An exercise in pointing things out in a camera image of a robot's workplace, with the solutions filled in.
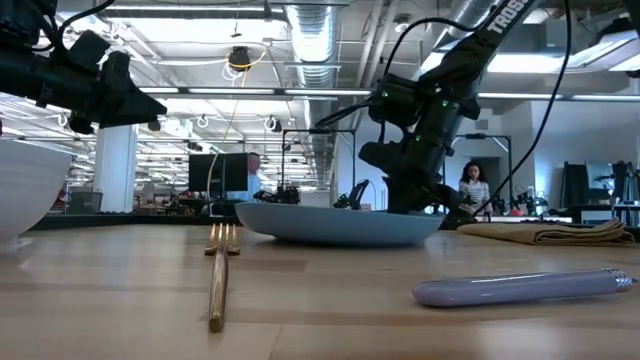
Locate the white ceramic bowl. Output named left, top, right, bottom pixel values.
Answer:
left=0, top=138, right=74, bottom=246

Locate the black aluminium table frame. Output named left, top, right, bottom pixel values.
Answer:
left=29, top=212, right=640, bottom=237

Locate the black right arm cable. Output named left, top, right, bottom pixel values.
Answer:
left=472, top=0, right=574, bottom=217

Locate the silver ventilation duct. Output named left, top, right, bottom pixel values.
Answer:
left=283, top=0, right=351, bottom=91

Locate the blue ceramic plate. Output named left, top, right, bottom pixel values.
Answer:
left=234, top=201, right=445, bottom=247

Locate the gold metal fork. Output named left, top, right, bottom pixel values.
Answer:
left=204, top=222, right=241, bottom=334

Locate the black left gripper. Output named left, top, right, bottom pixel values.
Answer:
left=0, top=29, right=169, bottom=135

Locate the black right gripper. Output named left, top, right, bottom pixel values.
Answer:
left=358, top=117, right=477, bottom=222

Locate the purple handled spoon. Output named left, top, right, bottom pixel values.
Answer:
left=412, top=268, right=639, bottom=308

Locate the black background monitor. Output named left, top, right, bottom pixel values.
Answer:
left=188, top=152, right=250, bottom=194

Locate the person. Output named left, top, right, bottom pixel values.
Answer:
left=458, top=161, right=494, bottom=217
left=227, top=152, right=264, bottom=204

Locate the dark background workstation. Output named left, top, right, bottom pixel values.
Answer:
left=560, top=159, right=640, bottom=225

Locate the black metal stand frame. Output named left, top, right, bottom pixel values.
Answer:
left=281, top=128, right=357, bottom=205
left=454, top=133, right=514, bottom=212

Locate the black ceiling mounted device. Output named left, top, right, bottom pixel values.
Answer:
left=227, top=45, right=253, bottom=72

